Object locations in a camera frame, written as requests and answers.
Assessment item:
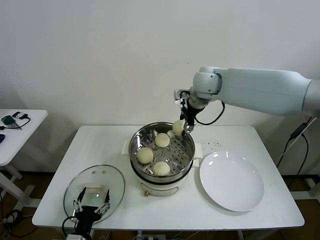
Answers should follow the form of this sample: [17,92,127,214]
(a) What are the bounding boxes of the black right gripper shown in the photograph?
[179,102,200,137]

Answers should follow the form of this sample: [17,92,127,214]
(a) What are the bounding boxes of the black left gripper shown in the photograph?
[72,187,111,235]

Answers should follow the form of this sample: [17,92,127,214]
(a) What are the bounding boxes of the white steamed baozi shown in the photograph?
[136,147,154,165]
[152,161,171,177]
[172,119,186,137]
[154,132,171,148]

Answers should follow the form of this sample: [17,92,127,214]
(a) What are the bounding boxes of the round glass pot lid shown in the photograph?
[63,164,126,226]

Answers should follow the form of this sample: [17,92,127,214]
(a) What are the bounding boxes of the perforated steel steamer basket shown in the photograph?
[128,121,196,182]

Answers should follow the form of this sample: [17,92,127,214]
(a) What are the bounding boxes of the scattered dark crumbs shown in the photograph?
[201,141,222,151]

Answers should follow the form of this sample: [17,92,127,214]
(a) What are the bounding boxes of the white electric cooker base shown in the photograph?
[121,139,203,198]

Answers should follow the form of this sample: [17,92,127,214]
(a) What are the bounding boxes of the white power strip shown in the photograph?
[136,232,167,240]

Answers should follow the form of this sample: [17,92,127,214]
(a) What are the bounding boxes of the round white plate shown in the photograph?
[199,151,265,213]

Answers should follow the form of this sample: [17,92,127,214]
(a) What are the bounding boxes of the white side table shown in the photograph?
[0,109,48,213]

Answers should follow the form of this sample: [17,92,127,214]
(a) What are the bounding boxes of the black power adapter brick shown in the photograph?
[289,121,309,141]

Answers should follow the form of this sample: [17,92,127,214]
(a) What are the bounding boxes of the small green device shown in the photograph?
[1,115,16,126]

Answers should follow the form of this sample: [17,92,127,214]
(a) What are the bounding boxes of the white equipment stand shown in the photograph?
[306,177,320,200]

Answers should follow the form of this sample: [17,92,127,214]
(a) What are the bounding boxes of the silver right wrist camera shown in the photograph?
[174,88,191,105]

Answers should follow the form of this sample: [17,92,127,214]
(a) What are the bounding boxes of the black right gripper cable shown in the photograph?
[193,99,226,126]

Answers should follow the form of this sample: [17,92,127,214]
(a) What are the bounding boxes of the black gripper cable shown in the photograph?
[61,216,79,237]
[193,99,226,126]

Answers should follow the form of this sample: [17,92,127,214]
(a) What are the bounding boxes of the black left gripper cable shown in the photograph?
[61,216,79,237]

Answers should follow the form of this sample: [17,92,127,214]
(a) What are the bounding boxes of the black floor cable bundle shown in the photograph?
[0,192,33,238]

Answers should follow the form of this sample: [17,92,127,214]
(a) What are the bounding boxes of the thin black cable with plug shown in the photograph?
[0,113,32,131]

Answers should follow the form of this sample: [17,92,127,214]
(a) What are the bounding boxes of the long black power cable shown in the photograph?
[275,116,313,188]

